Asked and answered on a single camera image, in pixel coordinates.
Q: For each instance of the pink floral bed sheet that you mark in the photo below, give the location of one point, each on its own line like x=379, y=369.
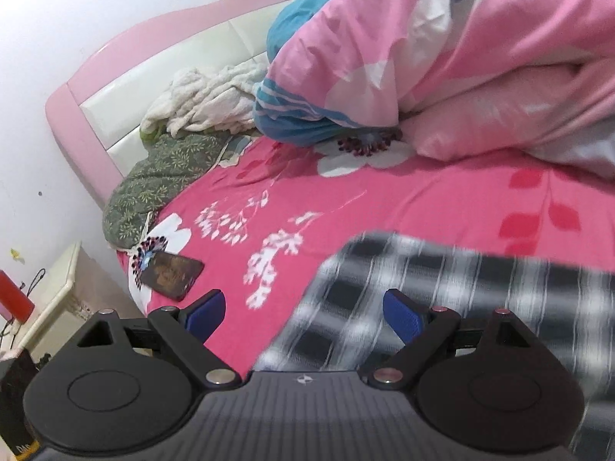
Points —
x=384, y=201

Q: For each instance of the pink white bed headboard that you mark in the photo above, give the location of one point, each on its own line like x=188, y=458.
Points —
x=144, y=86

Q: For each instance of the pink floral quilt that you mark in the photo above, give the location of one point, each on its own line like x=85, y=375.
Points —
x=432, y=57

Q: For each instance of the black smartphone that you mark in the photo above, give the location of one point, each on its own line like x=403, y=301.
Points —
x=173, y=276

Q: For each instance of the red box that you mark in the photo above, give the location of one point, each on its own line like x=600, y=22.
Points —
x=14, y=297

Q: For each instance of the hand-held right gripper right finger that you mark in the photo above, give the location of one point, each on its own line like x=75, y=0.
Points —
x=403, y=317

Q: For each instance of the black white plaid pants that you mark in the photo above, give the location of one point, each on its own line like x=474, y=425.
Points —
x=432, y=273

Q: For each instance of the cream fuzzy blanket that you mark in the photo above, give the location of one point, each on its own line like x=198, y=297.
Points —
x=206, y=101

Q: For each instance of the black box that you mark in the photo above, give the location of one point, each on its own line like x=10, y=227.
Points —
x=17, y=394

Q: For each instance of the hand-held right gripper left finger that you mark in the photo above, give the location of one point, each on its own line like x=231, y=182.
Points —
x=206, y=309

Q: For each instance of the cream bedside table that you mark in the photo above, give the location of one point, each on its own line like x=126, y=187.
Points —
x=53, y=293

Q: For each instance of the green floral pillow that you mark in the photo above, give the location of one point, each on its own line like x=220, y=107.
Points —
x=158, y=177

